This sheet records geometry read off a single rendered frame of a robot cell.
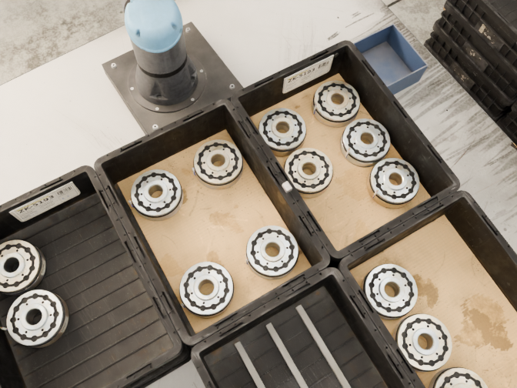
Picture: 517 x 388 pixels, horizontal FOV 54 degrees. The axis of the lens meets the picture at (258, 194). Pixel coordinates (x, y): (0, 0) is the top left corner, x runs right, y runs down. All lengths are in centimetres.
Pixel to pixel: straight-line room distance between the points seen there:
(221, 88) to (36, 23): 139
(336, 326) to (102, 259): 48
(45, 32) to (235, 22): 121
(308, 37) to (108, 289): 84
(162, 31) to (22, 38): 145
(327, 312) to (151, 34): 66
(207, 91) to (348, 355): 69
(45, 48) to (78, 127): 113
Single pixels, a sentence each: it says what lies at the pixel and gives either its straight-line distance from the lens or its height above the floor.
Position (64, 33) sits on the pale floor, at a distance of 246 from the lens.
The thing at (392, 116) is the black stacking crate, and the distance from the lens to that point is 111.
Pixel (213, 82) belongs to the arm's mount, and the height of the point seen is 75.
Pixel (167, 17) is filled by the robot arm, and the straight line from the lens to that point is 112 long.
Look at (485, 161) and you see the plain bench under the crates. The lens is 137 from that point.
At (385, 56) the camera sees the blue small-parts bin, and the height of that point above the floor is 70.
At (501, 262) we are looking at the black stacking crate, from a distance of 107.
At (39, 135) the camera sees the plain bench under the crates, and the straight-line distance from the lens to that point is 136.
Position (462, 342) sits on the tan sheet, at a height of 83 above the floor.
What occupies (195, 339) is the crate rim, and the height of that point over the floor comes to 93.
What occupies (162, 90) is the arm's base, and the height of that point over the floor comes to 80.
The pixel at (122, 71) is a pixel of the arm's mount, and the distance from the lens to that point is 134.
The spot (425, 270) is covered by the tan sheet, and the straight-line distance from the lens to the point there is 108.
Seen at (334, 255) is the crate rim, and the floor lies 93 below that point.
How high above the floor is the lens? 182
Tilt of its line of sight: 69 degrees down
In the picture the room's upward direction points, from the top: 4 degrees clockwise
